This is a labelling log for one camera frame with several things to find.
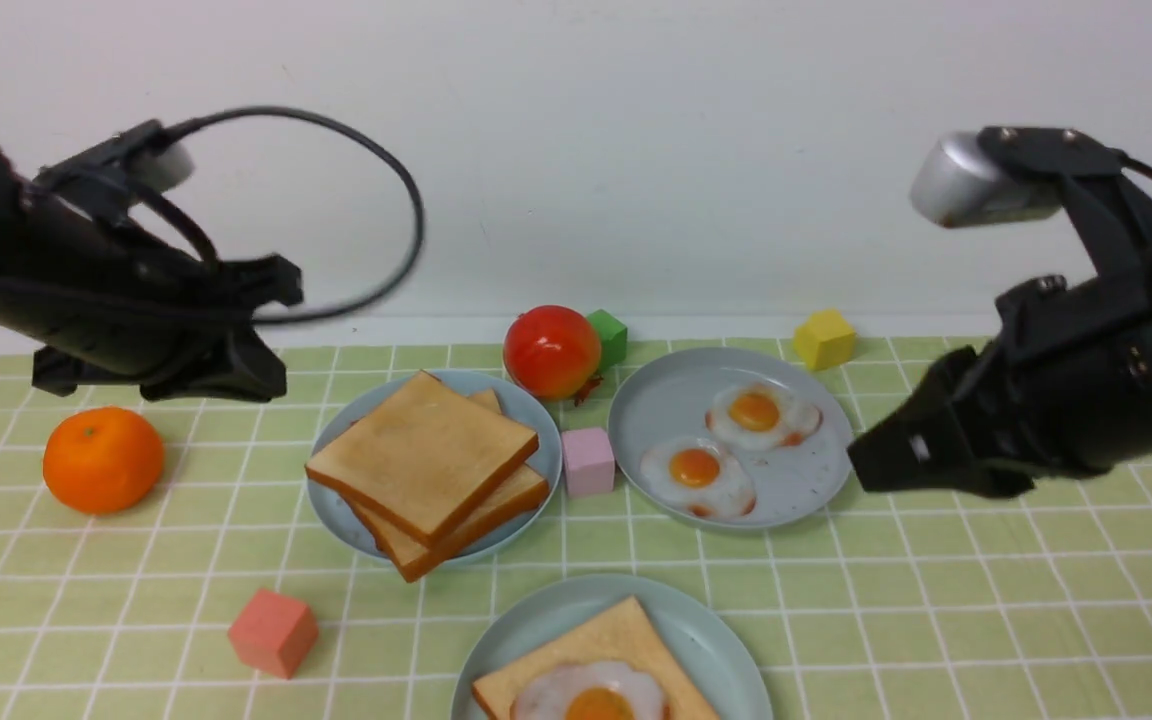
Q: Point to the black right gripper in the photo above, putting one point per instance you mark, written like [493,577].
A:
[1064,390]

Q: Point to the orange mandarin fruit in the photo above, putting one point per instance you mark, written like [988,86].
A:
[103,460]

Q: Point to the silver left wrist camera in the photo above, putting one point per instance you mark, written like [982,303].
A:
[162,169]

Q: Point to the red pomegranate fruit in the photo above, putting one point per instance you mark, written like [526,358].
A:
[554,354]

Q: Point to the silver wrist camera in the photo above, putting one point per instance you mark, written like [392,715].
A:
[162,169]
[958,186]

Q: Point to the light blue front plate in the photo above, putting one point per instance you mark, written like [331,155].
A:
[707,649]

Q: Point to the salmon red cube block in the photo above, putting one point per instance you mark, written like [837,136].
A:
[274,633]

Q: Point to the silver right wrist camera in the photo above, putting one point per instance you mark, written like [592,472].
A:
[958,186]

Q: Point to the green cube block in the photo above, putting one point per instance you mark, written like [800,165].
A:
[613,336]

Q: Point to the yellow cube block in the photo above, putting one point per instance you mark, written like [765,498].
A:
[824,340]

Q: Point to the fried egg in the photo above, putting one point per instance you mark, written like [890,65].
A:
[698,476]
[602,690]
[760,418]

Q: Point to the green checkered tablecloth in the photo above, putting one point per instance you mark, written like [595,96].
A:
[903,606]

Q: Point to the grey plate with eggs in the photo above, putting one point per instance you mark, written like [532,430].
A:
[671,396]

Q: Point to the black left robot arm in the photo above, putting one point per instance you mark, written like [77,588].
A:
[121,288]

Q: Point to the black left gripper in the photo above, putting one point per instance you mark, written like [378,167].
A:
[161,358]

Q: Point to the pink cube block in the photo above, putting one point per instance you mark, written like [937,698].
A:
[589,465]

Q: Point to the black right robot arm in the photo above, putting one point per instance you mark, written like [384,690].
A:
[1064,390]

